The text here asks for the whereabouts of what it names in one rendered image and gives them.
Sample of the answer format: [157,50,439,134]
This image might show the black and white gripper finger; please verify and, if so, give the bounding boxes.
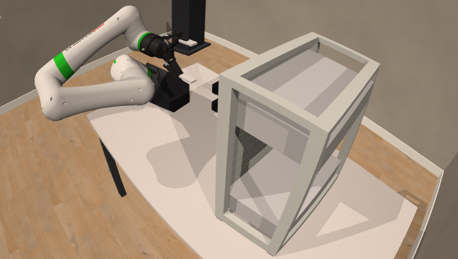
[163,31,197,52]
[163,54,197,84]

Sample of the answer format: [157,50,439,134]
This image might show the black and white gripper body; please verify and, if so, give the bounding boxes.
[149,38,174,61]

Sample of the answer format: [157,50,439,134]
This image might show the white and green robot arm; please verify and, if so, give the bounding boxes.
[35,5,162,121]

